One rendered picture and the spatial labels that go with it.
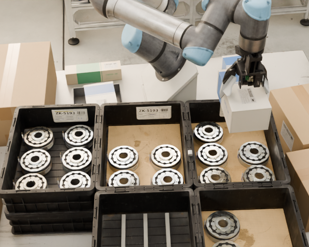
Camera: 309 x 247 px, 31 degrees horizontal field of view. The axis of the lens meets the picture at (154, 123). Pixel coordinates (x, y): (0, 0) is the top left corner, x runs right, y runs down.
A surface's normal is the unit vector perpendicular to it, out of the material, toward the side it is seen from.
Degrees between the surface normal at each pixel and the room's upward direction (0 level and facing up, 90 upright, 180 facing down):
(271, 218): 0
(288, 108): 0
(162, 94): 47
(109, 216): 0
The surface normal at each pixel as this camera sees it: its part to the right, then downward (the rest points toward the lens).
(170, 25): -0.33, -0.28
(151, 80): -0.73, -0.40
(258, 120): 0.11, 0.69
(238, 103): -0.02, -0.72
